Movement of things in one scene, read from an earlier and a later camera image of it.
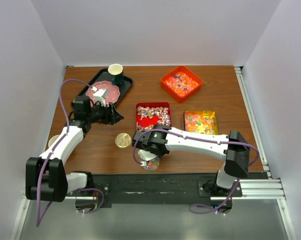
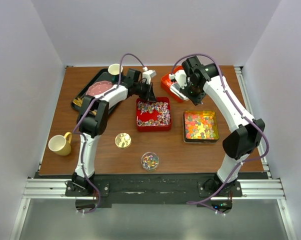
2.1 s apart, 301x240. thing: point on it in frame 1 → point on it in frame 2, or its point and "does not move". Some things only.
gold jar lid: x=123 y=140 does not move
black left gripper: x=111 y=116 → x=149 y=94
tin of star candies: x=201 y=121 does not move
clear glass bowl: x=152 y=164 does not move
